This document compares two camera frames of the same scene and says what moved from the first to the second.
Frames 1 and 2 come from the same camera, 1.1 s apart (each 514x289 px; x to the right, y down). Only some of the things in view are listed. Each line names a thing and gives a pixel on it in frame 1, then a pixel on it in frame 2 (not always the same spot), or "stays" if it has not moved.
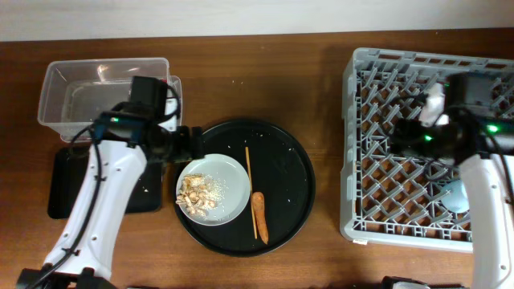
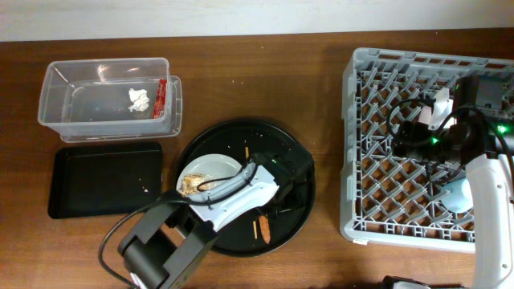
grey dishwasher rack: [387, 197] stays
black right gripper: [400, 134] stays
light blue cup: [454, 197] stays
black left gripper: [181, 151] to [297, 200]
